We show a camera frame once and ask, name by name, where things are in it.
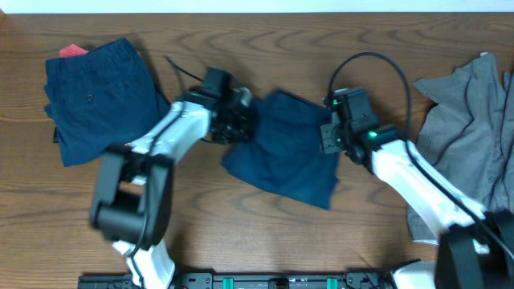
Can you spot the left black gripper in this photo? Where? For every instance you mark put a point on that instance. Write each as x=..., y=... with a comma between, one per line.
x=234, y=131

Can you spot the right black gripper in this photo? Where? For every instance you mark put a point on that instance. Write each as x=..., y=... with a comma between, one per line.
x=328, y=140

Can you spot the navy blue shorts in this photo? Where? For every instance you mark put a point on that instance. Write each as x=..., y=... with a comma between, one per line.
x=285, y=155

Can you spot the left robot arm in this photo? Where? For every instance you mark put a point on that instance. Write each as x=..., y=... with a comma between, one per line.
x=132, y=197

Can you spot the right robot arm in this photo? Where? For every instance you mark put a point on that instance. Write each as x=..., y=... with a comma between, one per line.
x=475, y=246

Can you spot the grey shorts on right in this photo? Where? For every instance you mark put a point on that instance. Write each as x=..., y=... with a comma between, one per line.
x=468, y=135

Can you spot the folded navy shorts on left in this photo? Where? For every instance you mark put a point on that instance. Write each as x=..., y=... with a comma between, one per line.
x=104, y=97

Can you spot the red folded garment underneath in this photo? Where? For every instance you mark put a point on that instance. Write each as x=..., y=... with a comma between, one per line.
x=72, y=51

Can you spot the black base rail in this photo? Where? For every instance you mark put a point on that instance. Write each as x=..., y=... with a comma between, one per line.
x=353, y=279

